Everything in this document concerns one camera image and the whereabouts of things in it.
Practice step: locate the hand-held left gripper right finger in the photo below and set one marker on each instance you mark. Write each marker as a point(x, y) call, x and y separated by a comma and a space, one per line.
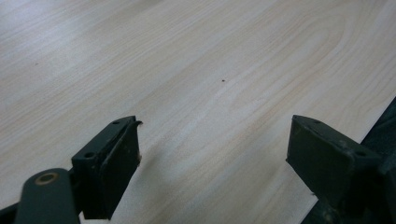
point(323, 161)

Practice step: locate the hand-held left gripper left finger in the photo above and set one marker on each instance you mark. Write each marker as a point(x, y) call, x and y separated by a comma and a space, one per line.
point(106, 165)

